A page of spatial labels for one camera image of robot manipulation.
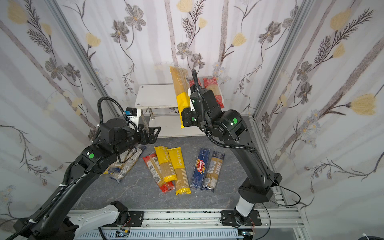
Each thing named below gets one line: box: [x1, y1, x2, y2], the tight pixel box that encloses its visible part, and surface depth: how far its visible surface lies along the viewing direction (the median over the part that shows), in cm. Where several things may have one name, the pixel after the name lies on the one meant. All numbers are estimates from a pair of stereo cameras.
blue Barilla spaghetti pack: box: [190, 147, 211, 190], surface depth 89 cm
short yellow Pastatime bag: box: [154, 146, 178, 183], surface depth 90 cm
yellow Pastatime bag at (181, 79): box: [169, 66, 192, 129], surface depth 61 cm
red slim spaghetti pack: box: [142, 153, 175, 193], surface depth 88 cm
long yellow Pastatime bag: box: [167, 147, 191, 195], surface depth 89 cm
